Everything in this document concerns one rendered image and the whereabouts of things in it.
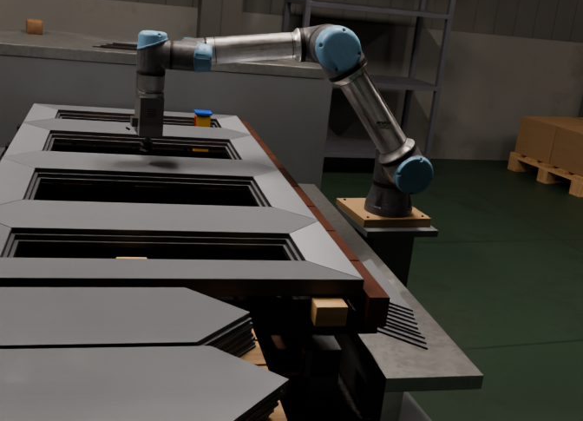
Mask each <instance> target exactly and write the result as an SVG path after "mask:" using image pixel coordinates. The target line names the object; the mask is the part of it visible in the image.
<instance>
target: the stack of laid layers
mask: <svg viewBox="0 0 583 421"><path fill-rule="evenodd" d="M131 115H132V114H117V113H102V112H88V111H73V110H58V111H57V114H56V118H57V119H72V120H88V121H104V122H130V116H131ZM163 124H166V125H181V126H193V124H194V118H191V117H176V116H163ZM55 141H56V142H73V143H92V144H110V145H128V146H141V143H142V142H144V141H145V136H138V135H124V134H108V133H91V132H75V131H57V130H50V131H49V135H48V138H47V140H46V142H45V144H44V147H43V151H51V150H52V148H53V145H54V142H55ZM151 142H152V143H153V144H154V147H163V148H199V149H217V150H225V151H226V153H227V155H228V156H229V158H230V159H233V160H242V159H241V158H240V156H239V154H238V152H237V151H236V149H235V148H234V146H233V145H232V143H231V142H230V140H224V139H207V138H191V137H174V136H162V137H151ZM41 182H53V183H77V184H102V185H126V186H151V187H199V188H224V189H247V190H248V191H249V193H250V195H251V197H252V198H253V200H254V202H255V203H256V205H257V207H271V204H270V203H269V201H268V200H267V199H266V197H265V195H264V194H263V192H262V191H261V189H260V187H259V185H258V184H257V182H256V181H255V180H254V178H253V177H250V176H228V175H206V174H163V173H141V172H119V171H97V170H75V169H53V168H35V171H34V173H33V175H32V177H31V180H30V182H29V185H28V188H27V191H26V193H25V196H24V197H23V199H24V200H34V199H35V198H36V193H37V190H38V188H39V186H40V183H41ZM18 247H132V248H190V249H248V250H283V252H284V254H285V256H286V258H287V259H288V260H305V258H304V257H303V255H302V253H301V252H300V251H299V250H298V247H297V246H296V244H295V243H294V241H293V240H292V237H291V236H290V235H289V234H265V233H223V232H181V231H139V230H97V229H54V228H13V227H12V228H11V230H10V234H9V237H8V239H7V241H6V244H5V246H4V249H3V252H2V254H1V257H13V258H15V256H16V251H17V249H18ZM0 287H185V288H188V289H191V290H193V291H195V292H198V293H202V294H204V295H206V296H362V294H363V288H364V280H165V279H0Z"/></svg>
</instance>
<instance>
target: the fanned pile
mask: <svg viewBox="0 0 583 421"><path fill-rule="evenodd" d="M363 264H364V266H365V267H366V268H367V270H368V271H369V272H370V274H371V275H372V276H373V277H374V278H375V280H376V281H377V282H378V284H379V285H380V286H381V287H382V288H383V290H384V291H385V292H386V293H387V294H388V295H389V296H390V304H389V310H388V316H387V321H386V326H385V327H378V328H377V331H378V332H380V333H383V334H385V335H388V336H391V337H393V338H395V339H400V340H402V341H404V342H407V343H410V344H412V345H416V346H419V347H421V348H423V349H426V350H428V347H427V346H426V344H427V342H426V341H425V340H424V339H425V337H424V336H423V334H422V333H421V332H420V331H419V330H418V327H417V326H416V325H417V322H416V321H415V318H414V313H413V310H412V308H411V307H410V306H409V305H408V303H407V302H406V301H405V300H404V299H403V297H402V296H401V295H400V294H399V292H398V291H397V290H396V289H395V287H393V286H392V285H391V284H390V282H389V281H388V280H387V279H386V277H385V276H384V275H383V274H382V272H381V271H380V270H379V269H378V268H377V266H376V265H375V264H374V263H373V261H372V260H371V259H369V260H367V261H365V262H364V263H363Z"/></svg>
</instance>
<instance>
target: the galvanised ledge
mask: <svg viewBox="0 0 583 421"><path fill-rule="evenodd" d="M298 185H299V186H300V187H301V188H302V190H303V191H304V192H305V193H306V195H307V196H308V197H309V198H310V200H311V201H312V202H313V203H314V205H315V206H316V207H317V208H318V210H319V211H320V212H321V214H322V215H323V216H324V217H325V218H326V219H327V220H328V221H329V223H330V224H331V225H332V226H333V228H334V229H335V230H336V231H337V233H338V234H339V235H340V237H341V238H342V239H343V240H344V242H345V243H346V244H347V245H348V247H349V248H350V249H351V251H352V252H353V253H354V254H355V255H356V256H357V257H358V258H359V261H361V262H362V263H364V262H365V261H367V260H369V259H371V260H372V261H373V263H374V264H375V265H376V266H377V268H378V269H379V270H380V271H381V272H382V274H383V275H384V276H385V277H386V279H387V280H388V281H389V282H390V284H391V285H392V286H393V287H395V289H396V290H397V291H398V292H399V294H400V295H401V296H402V297H403V299H404V300H405V301H406V302H407V303H408V305H409V306H410V307H411V308H412V310H413V313H414V318H415V321H416V322H417V325H416V326H417V327H418V330H419V331H420V332H421V333H422V334H423V336H424V337H425V339H424V340H425V341H426V342H427V344H426V346H427V347H428V350H426V349H423V348H421V347H419V346H416V345H412V344H410V343H407V342H404V341H402V340H400V339H395V338H393V337H391V336H388V335H385V334H383V333H380V332H377V333H371V334H348V335H349V336H350V338H351V340H352V342H353V343H354V345H355V346H356V348H357V349H358V351H359V352H360V354H361V356H362V357H363V359H364V361H365V363H366V364H367V366H368V367H369V368H370V370H371V372H372V374H373V375H374V377H375V378H376V380H377V382H378V384H380V386H381V388H382V389H383V392H401V391H450V390H474V389H481V385H482V380H483V376H484V375H483V374H482V373H481V372H480V371H479V370H478V369H477V367H476V366H475V365H474V364H473V363H472V362H471V360H470V359H469V358H468V357H467V356H466V355H465V354H464V352H463V351H462V350H461V349H460V348H459V347H458V346H457V344H456V343H455V342H454V341H453V340H452V339H451V338H450V336H449V335H448V334H447V333H446V332H445V331H444V330H443V329H442V328H441V327H440V326H439V325H438V324H437V323H436V321H435V320H434V319H433V318H432V317H431V316H430V315H429V313H428V312H427V311H426V310H425V309H424V308H423V306H422V305H421V304H420V303H419V302H418V301H417V300H416V298H415V297H414V296H413V295H412V294H411V293H410V292H409V290H408V289H407V288H406V287H405V286H404V285H403V283H402V282H401V281H400V280H399V279H398V278H397V277H396V275H395V274H393V272H391V270H390V269H389V268H388V267H387V266H386V265H385V264H384V263H383V262H382V260H381V259H380V258H379V257H378V256H377V255H376V254H375V252H374V251H373V250H372V249H371V248H370V247H369V246H368V244H367V243H366V242H365V241H364V240H363V239H362V238H361V236H360V235H359V234H358V233H357V232H356V231H355V229H354V228H353V227H352V226H351V225H350V224H349V223H348V221H347V220H346V219H345V218H344V217H343V216H342V215H341V214H340V213H339V212H338V211H337V210H336V209H335V208H334V206H333V205H332V204H331V203H330V202H329V201H328V200H327V198H326V197H325V196H324V195H323V194H322V193H321V192H320V190H319V189H318V188H317V187H316V186H315V185H314V184H301V183H298Z"/></svg>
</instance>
